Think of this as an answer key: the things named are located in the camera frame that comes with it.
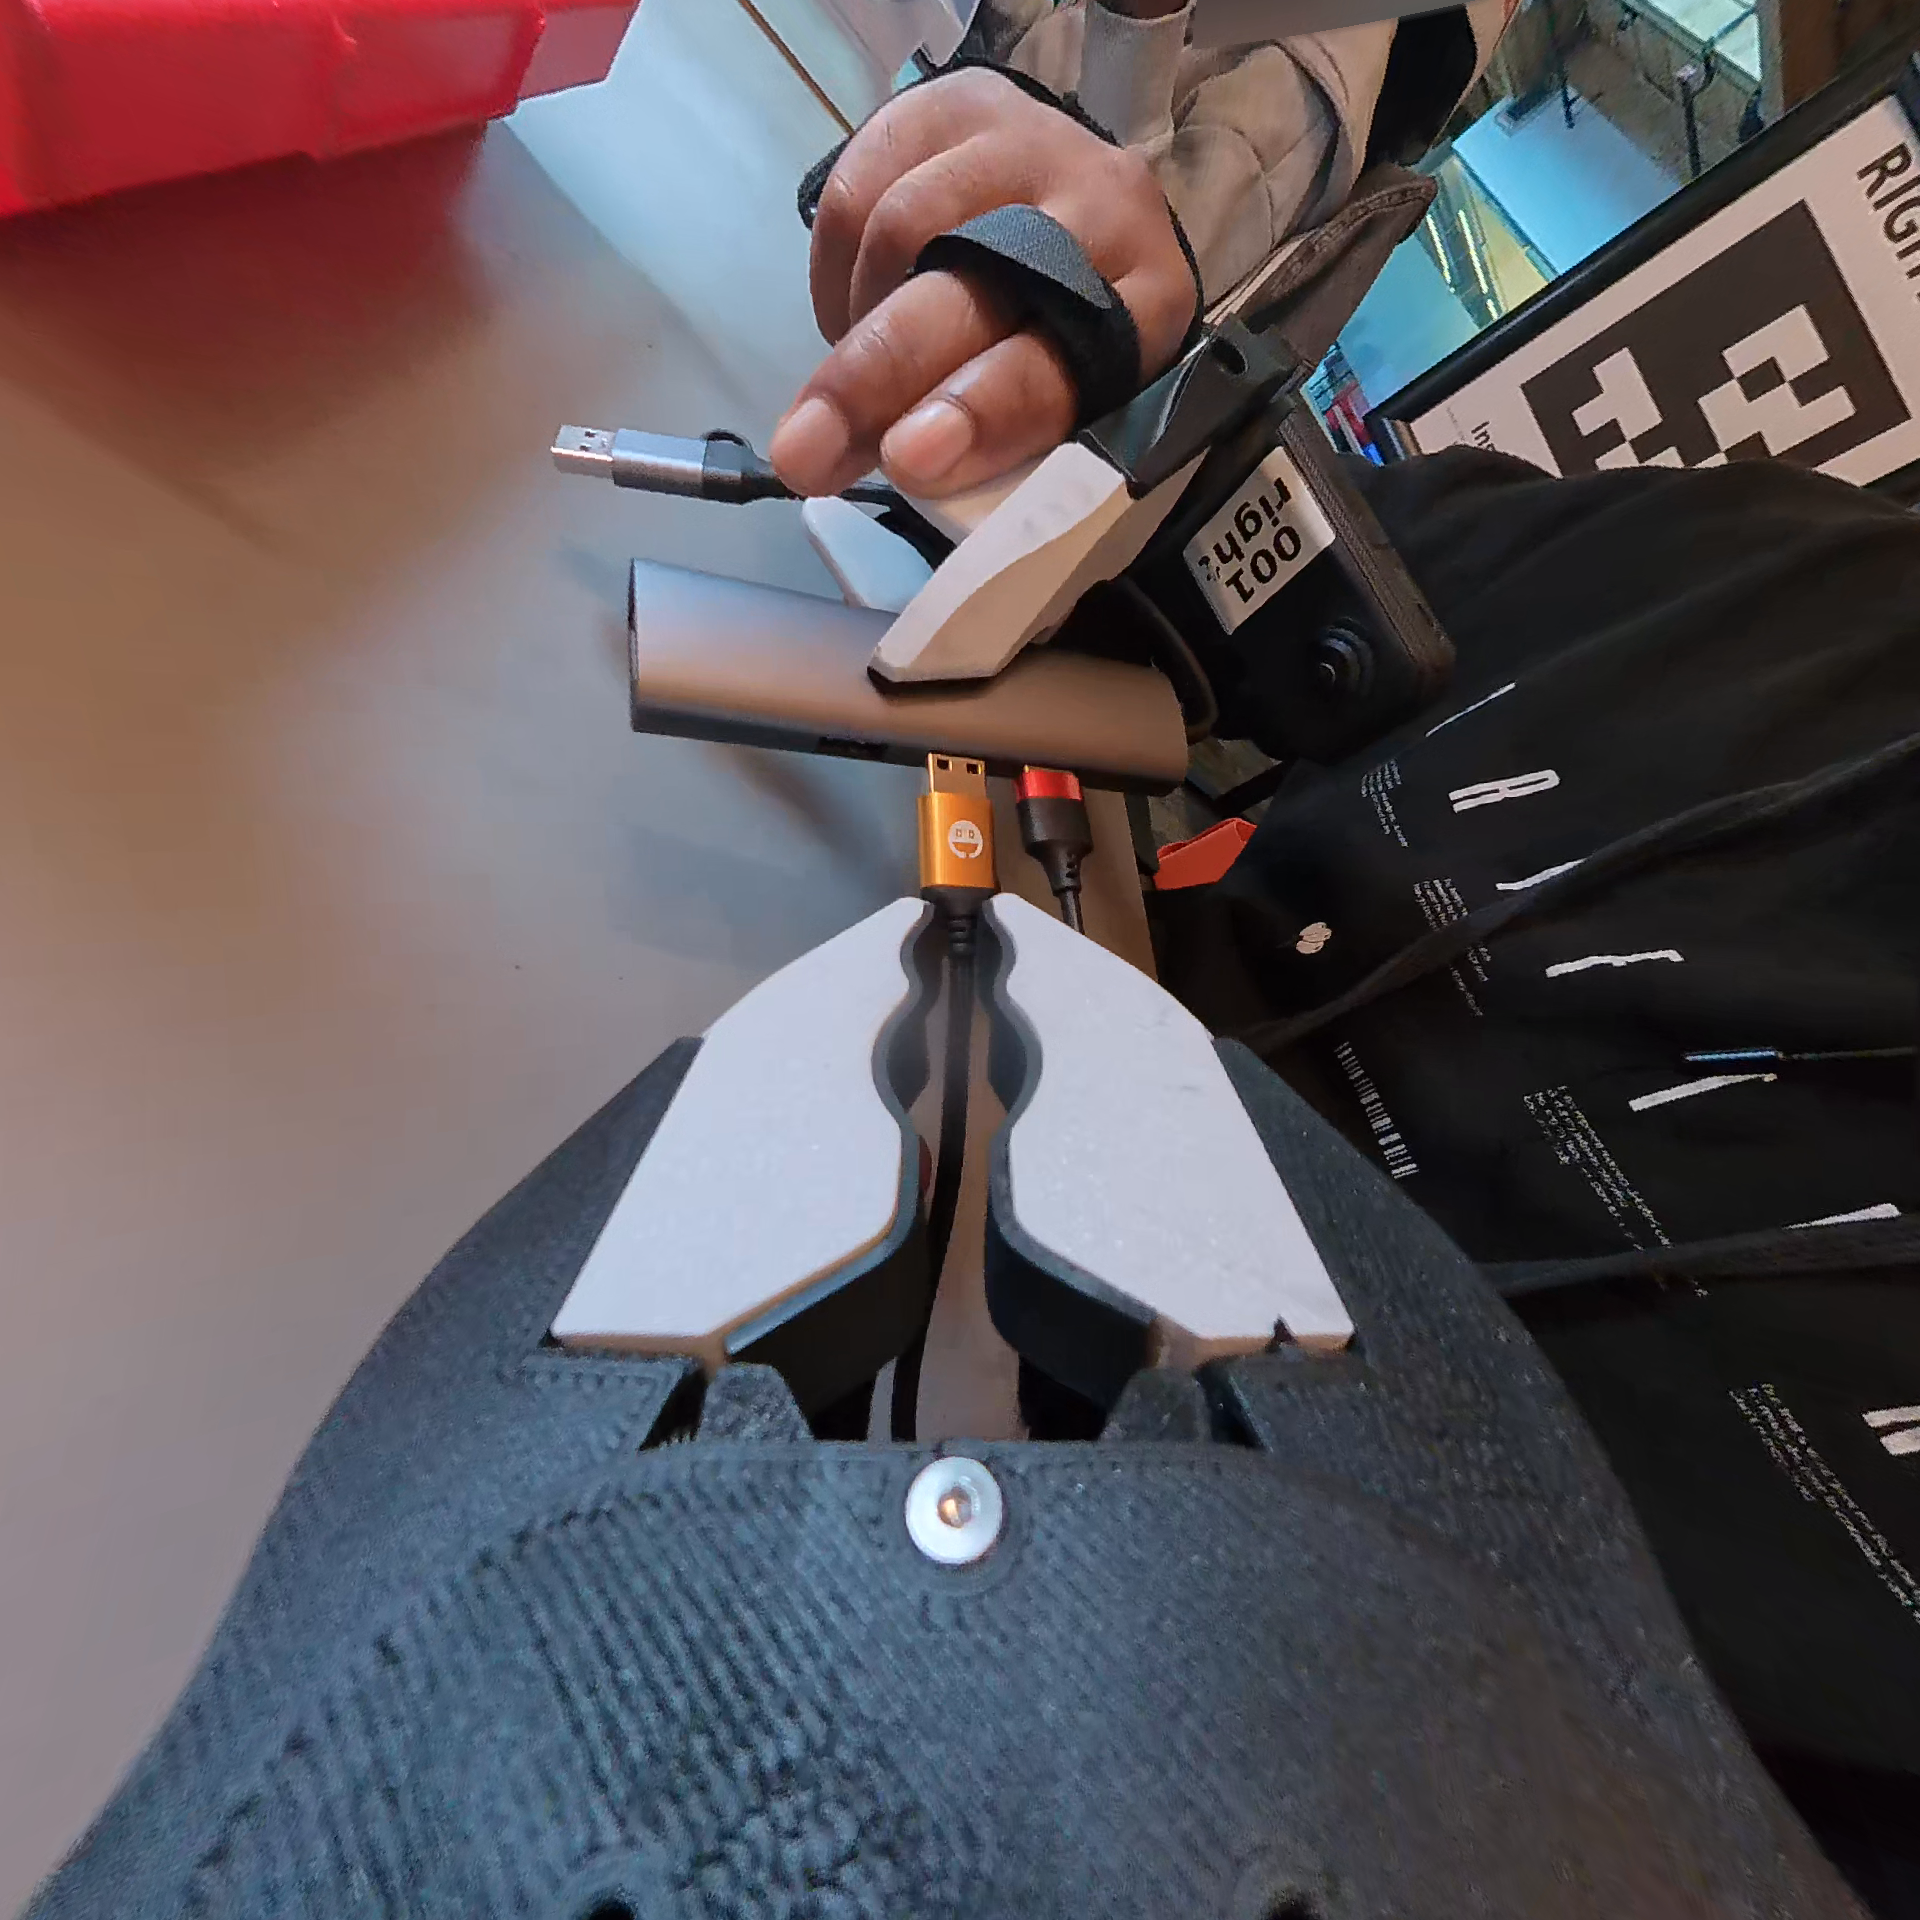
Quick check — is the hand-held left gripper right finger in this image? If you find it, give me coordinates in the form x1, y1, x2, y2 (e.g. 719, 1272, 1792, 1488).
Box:
984, 892, 1360, 1368

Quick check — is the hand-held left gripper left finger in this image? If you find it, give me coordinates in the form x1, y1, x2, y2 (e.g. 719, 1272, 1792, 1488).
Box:
549, 895, 934, 1368

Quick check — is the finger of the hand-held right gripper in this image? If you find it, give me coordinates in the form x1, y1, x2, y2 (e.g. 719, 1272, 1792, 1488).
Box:
872, 440, 1134, 696
800, 495, 945, 614

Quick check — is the silver usb plug with cable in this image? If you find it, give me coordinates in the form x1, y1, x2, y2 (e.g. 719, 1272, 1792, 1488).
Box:
546, 422, 1221, 748

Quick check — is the black cable with red plugs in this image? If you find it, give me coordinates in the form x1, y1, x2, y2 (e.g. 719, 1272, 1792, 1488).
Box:
1013, 765, 1094, 939

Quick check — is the orange plug braided cable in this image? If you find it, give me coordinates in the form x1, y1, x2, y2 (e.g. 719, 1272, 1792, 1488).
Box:
886, 752, 999, 1444

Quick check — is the red plastic bin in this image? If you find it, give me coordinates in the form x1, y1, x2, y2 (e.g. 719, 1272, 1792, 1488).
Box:
0, 0, 641, 212

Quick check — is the person's right hand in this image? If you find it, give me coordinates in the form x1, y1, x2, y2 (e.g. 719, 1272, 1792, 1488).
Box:
769, 66, 1206, 495

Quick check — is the orange plastic piece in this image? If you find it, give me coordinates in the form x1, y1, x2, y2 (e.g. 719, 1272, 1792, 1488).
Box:
1155, 816, 1259, 890

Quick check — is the black and white marker board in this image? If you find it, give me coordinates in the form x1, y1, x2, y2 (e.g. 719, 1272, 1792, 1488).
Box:
1362, 66, 1920, 490

